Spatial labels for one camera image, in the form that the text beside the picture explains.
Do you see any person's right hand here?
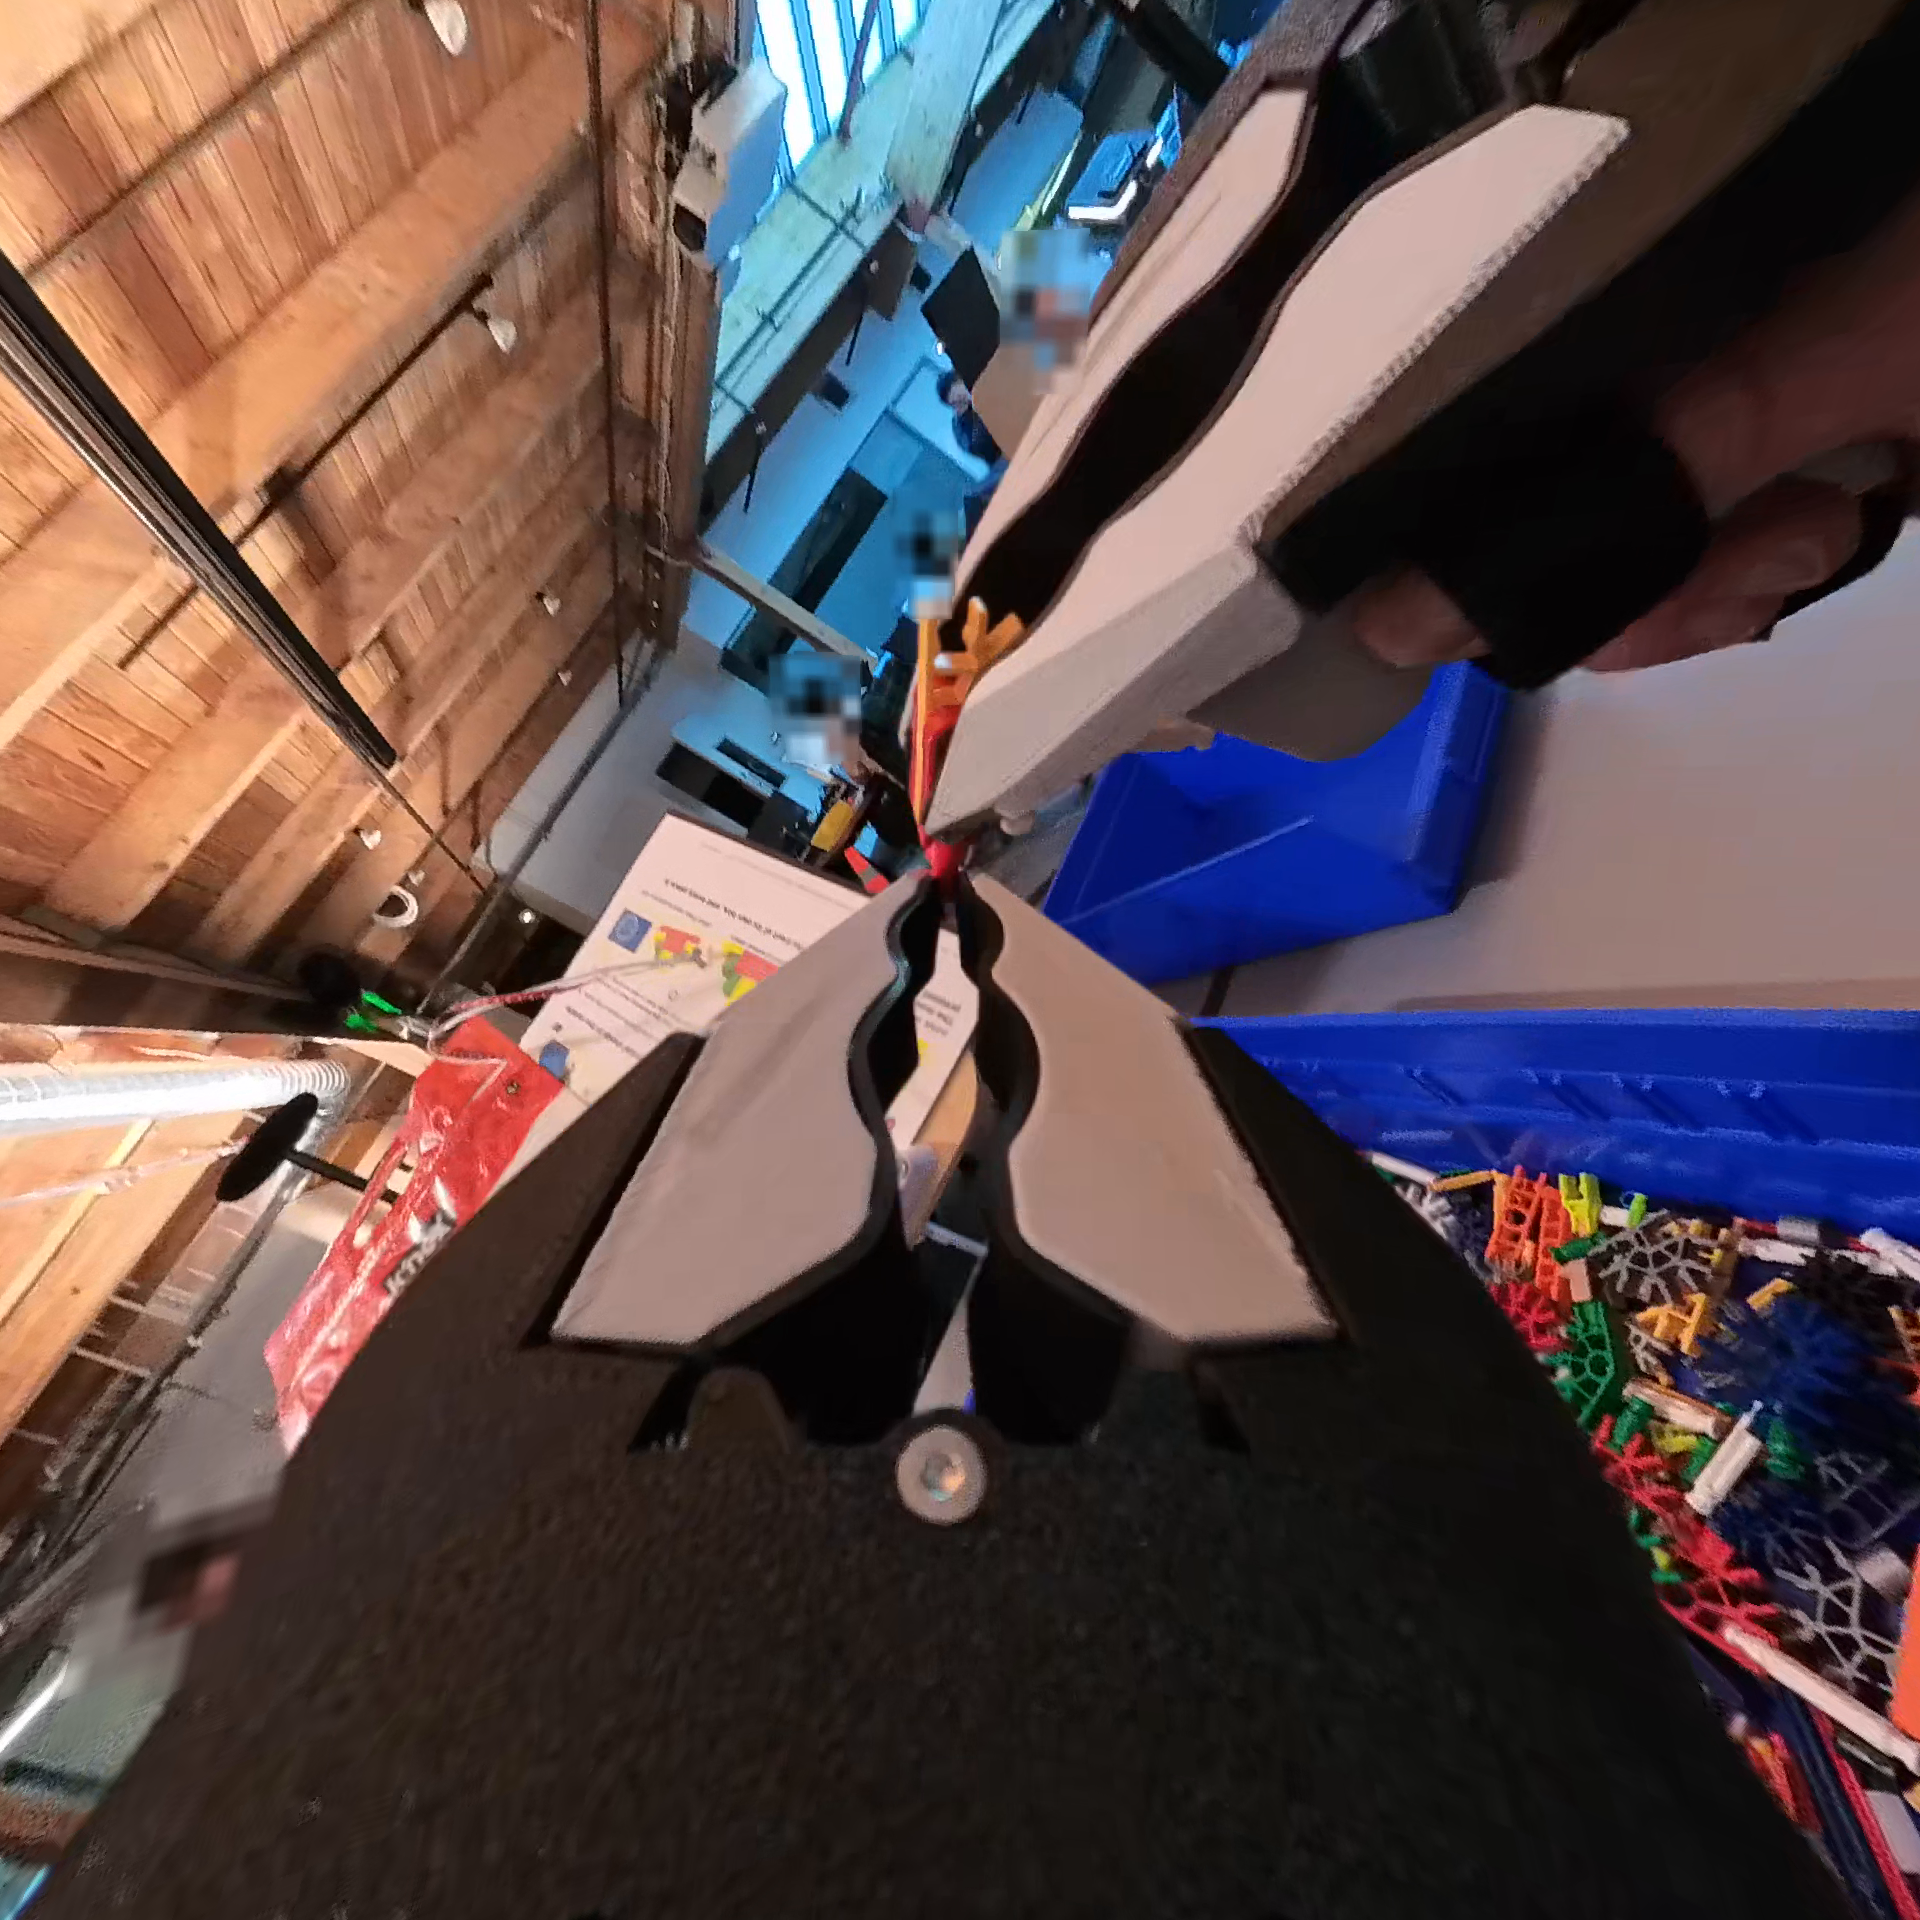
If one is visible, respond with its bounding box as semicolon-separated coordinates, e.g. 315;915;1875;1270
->
1321;167;1920;681

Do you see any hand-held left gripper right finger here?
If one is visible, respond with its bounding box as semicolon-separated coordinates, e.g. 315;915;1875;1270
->
960;878;1339;1439

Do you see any green wheeled toy model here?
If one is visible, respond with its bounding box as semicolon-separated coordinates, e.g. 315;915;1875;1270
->
909;594;1030;886

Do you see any instruction booklet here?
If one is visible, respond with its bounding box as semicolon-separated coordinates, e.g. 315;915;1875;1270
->
517;815;992;1172

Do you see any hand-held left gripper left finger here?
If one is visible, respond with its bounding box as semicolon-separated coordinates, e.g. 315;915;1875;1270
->
555;878;938;1436

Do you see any empty blue plastic bin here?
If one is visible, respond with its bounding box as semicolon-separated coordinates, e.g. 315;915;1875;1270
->
1043;661;1512;991

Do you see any blue plastic bin with label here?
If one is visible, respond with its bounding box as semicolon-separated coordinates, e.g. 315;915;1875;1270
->
1200;1007;1920;1920

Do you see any pile of construction toy pieces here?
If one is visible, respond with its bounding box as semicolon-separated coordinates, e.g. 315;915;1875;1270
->
1368;1156;1920;1802

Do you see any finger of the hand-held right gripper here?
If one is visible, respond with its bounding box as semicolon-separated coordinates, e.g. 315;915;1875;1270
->
956;85;1321;637
920;109;1632;841

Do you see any silver ceiling duct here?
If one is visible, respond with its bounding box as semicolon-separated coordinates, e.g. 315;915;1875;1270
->
0;1044;357;1135

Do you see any toy kit plastic bag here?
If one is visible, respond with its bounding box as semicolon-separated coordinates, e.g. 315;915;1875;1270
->
265;1015;572;1455

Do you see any white ceiling projector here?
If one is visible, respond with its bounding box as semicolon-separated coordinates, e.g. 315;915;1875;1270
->
672;62;792;266

